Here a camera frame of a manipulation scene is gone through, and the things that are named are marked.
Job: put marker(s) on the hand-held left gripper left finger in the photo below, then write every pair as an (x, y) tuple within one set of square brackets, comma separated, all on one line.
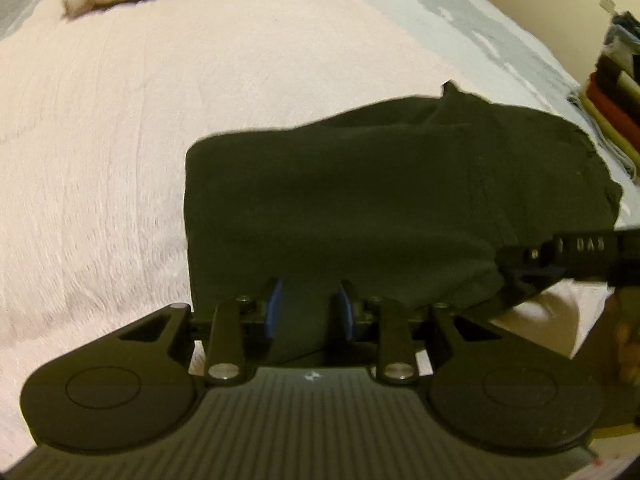
[(275, 307)]

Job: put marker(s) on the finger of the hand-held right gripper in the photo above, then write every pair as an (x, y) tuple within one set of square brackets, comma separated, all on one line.
[(535, 287), (530, 255)]

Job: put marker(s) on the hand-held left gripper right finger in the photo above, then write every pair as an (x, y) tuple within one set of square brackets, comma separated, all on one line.
[(346, 310)]

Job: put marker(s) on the black pants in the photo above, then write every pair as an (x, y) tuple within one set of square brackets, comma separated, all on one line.
[(350, 200)]

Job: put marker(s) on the stack of folded clothes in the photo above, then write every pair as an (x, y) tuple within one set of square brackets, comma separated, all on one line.
[(617, 95)]

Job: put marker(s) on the grey-green blanket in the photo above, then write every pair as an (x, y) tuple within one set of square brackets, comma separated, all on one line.
[(460, 25)]

